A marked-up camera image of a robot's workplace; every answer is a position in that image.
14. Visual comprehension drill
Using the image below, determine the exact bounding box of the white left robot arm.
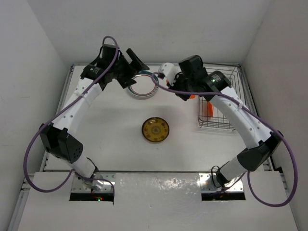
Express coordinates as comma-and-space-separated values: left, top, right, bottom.
40, 45, 149, 178

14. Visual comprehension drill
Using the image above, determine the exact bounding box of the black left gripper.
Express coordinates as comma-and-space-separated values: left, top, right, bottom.
110, 50, 149, 88

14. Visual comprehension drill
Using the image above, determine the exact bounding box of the white front cover panel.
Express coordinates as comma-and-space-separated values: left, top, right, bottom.
19, 173, 297, 231

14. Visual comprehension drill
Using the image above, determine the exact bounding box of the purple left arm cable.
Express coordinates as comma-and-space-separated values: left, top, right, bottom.
23, 36, 120, 193

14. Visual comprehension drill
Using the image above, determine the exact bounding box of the metal base plate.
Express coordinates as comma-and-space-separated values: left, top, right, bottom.
71, 172, 116, 193
199, 172, 244, 193

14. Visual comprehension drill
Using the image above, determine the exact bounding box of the plain white plate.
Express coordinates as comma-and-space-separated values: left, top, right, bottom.
127, 71, 159, 99

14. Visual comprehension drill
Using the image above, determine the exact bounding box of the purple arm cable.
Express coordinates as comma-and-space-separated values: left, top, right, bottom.
151, 71, 298, 207
23, 36, 120, 193

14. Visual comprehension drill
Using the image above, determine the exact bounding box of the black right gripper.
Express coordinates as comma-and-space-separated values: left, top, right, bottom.
167, 71, 194, 101

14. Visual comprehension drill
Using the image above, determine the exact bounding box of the grey wire dish rack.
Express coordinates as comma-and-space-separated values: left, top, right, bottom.
198, 63, 245, 131

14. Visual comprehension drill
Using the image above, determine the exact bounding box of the yellow rimmed dark plate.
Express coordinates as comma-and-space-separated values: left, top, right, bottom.
141, 117, 170, 143

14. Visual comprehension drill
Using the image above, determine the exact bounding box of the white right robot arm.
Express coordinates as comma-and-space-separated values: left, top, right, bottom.
161, 55, 281, 186

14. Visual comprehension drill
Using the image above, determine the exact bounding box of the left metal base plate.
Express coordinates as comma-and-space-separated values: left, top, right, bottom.
71, 172, 116, 193

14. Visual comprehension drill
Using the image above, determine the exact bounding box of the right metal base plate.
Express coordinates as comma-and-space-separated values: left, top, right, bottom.
199, 172, 244, 193

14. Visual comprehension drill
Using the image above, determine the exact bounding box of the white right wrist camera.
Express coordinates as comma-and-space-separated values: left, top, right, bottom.
158, 63, 181, 86

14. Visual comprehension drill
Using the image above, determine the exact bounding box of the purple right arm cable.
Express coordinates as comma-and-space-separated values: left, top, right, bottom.
151, 71, 298, 207

